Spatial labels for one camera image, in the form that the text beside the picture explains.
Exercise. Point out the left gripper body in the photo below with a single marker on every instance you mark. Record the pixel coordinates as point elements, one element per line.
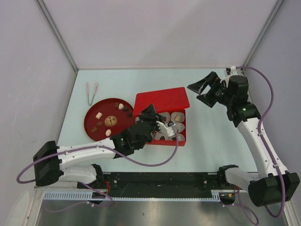
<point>153,125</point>

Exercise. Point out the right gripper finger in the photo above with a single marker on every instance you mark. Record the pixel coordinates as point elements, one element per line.
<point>206,86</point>
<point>207,100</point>

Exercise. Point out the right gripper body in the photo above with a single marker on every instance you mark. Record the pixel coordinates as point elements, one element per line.
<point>219,92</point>

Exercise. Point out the red box lid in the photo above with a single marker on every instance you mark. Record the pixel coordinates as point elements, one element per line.
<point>166,100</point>

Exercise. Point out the red chocolate box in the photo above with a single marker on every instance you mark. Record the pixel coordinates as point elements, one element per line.
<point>170,142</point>

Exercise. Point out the round red plate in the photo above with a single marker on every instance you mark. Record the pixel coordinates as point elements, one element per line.
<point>104,115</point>

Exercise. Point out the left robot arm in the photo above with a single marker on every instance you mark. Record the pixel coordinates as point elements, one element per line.
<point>55,163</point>

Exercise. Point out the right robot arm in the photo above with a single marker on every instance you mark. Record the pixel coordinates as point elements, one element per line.
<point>274,183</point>

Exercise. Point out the white round swirl chocolate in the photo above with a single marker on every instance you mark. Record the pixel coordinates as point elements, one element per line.
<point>108,132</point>

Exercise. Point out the white paper cup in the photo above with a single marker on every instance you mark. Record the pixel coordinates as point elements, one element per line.
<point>167,115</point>
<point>180,127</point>
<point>174,114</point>
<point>160,136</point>
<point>180,137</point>

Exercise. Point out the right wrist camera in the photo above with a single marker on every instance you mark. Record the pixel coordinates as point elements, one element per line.
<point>231,71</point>

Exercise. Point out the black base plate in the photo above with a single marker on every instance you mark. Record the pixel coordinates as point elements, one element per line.
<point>177,185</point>

